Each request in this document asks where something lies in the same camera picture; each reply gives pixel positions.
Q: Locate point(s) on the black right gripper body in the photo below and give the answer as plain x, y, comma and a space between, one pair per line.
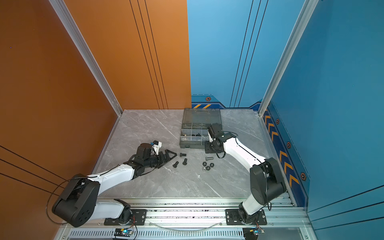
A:
210, 147

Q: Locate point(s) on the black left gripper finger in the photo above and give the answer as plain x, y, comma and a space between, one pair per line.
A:
164, 159
170, 154

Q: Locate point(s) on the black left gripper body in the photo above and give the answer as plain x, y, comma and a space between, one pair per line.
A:
153, 162

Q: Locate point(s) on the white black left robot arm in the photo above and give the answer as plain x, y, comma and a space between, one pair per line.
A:
79, 203

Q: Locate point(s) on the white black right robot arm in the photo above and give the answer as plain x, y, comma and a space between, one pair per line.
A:
266, 179

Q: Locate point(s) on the clear grey compartment organizer box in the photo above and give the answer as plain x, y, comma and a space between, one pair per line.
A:
195, 124

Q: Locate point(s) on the green circuit board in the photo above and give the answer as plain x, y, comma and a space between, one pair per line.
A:
124, 234

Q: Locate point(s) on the small right circuit board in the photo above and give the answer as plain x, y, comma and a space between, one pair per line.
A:
252, 233

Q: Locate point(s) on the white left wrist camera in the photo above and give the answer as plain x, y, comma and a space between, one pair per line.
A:
156, 145

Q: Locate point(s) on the aluminium front rail frame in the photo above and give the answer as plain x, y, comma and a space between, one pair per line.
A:
205, 218

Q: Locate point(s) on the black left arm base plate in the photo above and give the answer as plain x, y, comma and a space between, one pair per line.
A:
130, 217

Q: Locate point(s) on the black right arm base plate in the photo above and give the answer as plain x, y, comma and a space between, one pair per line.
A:
240, 217

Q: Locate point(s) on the aluminium corner frame post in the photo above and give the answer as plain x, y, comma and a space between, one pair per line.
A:
295, 36

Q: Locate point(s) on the left aluminium frame post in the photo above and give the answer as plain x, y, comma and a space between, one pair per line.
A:
75, 34

